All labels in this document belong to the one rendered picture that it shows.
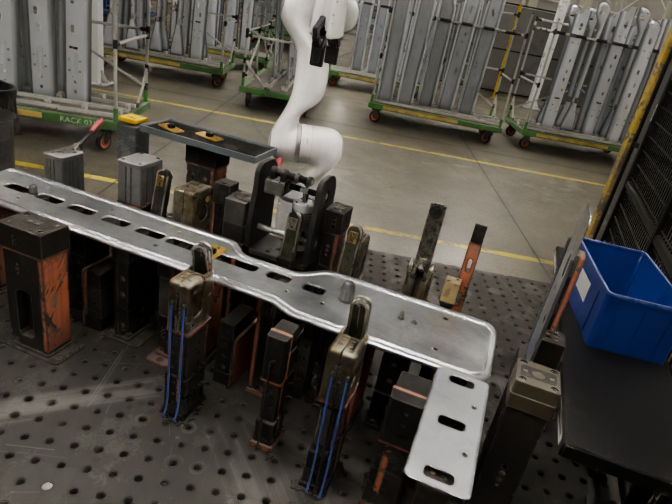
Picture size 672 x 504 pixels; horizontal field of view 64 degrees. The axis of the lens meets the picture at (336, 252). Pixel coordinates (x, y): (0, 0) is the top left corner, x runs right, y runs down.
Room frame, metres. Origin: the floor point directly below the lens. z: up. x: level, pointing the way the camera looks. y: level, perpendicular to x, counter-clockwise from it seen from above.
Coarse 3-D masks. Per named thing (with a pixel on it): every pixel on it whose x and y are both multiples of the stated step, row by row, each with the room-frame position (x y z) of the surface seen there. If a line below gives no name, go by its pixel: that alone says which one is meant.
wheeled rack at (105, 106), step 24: (120, 24) 5.35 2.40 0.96; (144, 72) 5.35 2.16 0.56; (24, 96) 4.69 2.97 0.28; (48, 96) 4.73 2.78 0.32; (96, 96) 5.18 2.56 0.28; (120, 96) 5.39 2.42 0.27; (144, 96) 5.37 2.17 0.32; (48, 120) 4.39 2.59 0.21; (72, 120) 4.41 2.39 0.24; (96, 120) 4.43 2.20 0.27; (120, 120) 4.55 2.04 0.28; (96, 144) 4.43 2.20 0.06
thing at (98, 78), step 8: (96, 0) 6.89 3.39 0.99; (96, 8) 6.89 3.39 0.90; (96, 16) 6.89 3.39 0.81; (96, 24) 6.89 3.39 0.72; (96, 32) 6.89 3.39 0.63; (96, 40) 6.89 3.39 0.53; (96, 48) 6.89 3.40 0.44; (96, 56) 6.89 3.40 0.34; (96, 64) 6.89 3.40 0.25; (96, 72) 6.90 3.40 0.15; (96, 80) 6.89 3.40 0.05; (104, 80) 6.97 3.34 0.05
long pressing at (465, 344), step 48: (0, 192) 1.23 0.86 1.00; (48, 192) 1.28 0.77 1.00; (96, 240) 1.10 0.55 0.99; (144, 240) 1.12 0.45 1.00; (192, 240) 1.17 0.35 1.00; (240, 288) 1.00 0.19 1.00; (288, 288) 1.03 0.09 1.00; (336, 288) 1.07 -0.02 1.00; (384, 288) 1.11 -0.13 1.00; (384, 336) 0.92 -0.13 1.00; (432, 336) 0.95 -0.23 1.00; (480, 336) 0.99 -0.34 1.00
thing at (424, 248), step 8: (432, 208) 1.12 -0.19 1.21; (440, 208) 1.12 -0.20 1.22; (432, 216) 1.12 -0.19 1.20; (440, 216) 1.12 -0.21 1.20; (432, 224) 1.15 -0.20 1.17; (440, 224) 1.14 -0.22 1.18; (424, 232) 1.14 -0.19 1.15; (432, 232) 1.14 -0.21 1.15; (424, 240) 1.14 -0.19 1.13; (432, 240) 1.14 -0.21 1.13; (424, 248) 1.14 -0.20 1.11; (432, 248) 1.13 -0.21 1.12; (416, 256) 1.13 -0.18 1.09; (424, 256) 1.14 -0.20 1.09; (432, 256) 1.13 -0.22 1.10; (416, 264) 1.13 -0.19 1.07; (424, 272) 1.12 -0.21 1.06
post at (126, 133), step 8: (120, 128) 1.55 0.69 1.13; (128, 128) 1.54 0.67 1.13; (136, 128) 1.54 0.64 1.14; (120, 136) 1.55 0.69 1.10; (128, 136) 1.54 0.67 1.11; (136, 136) 1.54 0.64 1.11; (144, 136) 1.57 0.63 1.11; (120, 144) 1.55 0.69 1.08; (128, 144) 1.54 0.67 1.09; (136, 144) 1.54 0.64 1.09; (144, 144) 1.57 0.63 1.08; (120, 152) 1.55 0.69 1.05; (128, 152) 1.54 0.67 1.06; (136, 152) 1.54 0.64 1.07; (144, 152) 1.58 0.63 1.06; (120, 224) 1.55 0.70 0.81
